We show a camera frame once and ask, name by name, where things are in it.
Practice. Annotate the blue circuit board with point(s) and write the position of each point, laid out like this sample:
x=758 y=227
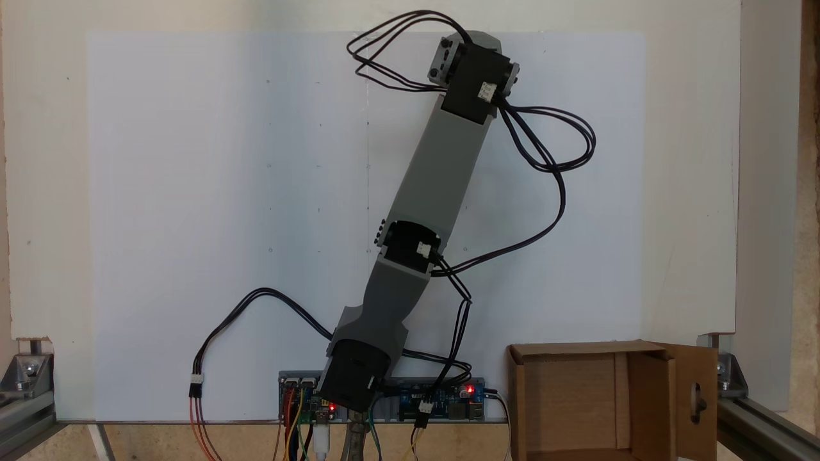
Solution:
x=442 y=400

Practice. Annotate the white paper sheet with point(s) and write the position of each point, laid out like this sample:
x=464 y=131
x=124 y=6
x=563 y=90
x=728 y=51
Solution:
x=192 y=192

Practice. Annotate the aluminium frame post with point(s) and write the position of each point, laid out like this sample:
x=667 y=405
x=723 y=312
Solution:
x=762 y=432
x=22 y=416

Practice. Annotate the metal corner bracket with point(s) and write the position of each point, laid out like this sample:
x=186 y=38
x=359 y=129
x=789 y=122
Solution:
x=730 y=374
x=29 y=371

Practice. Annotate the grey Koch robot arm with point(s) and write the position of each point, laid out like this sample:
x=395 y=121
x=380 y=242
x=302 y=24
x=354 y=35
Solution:
x=442 y=166

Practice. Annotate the brown cardboard box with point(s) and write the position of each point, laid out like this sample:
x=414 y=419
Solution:
x=570 y=397

